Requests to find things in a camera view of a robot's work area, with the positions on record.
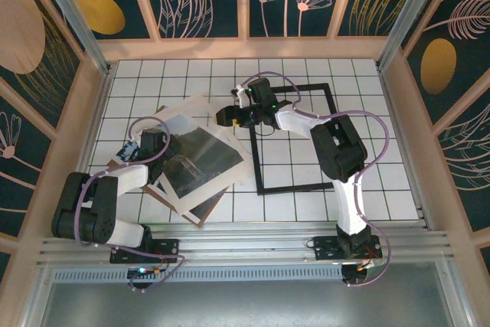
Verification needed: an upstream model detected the thin white string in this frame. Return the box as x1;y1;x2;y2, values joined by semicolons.
152;92;253;190

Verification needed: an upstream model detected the landscape photo with white border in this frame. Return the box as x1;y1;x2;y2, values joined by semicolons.
157;112;248;215

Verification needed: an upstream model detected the brown backing board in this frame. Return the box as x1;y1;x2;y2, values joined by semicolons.
106;106;231;229

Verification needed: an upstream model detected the black picture frame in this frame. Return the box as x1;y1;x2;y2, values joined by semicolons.
247;81;340;196

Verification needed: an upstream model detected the small circuit board with LEDs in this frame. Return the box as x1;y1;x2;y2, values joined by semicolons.
127;265;165;279

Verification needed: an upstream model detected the grey metal sheet panel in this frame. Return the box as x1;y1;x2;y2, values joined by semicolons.
22;265;472;327

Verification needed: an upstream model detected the aluminium table side rail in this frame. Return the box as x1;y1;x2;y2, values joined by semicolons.
57;70;115;237
377;68;437;231

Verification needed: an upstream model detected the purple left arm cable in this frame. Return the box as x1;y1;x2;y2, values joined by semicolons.
74;116;188;296

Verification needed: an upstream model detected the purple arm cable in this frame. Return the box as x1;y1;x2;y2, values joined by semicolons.
243;70;393;289
74;116;188;296

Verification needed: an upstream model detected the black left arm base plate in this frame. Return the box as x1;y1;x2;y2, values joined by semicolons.
109;237;181;265

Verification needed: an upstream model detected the long aluminium mounting rail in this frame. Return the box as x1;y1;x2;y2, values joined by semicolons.
36;227;459;267

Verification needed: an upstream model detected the aluminium corner post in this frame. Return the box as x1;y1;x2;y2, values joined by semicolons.
29;0;113;76
376;0;449;72

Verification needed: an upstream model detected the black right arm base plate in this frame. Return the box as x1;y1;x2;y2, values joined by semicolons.
312;235;384;263

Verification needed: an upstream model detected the slotted grey cable duct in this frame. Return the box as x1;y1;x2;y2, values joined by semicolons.
51;267;345;283

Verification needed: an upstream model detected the small connector board with wires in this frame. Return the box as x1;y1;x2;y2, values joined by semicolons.
341;261;374;288

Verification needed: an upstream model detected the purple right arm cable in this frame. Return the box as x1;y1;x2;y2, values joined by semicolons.
243;70;393;289

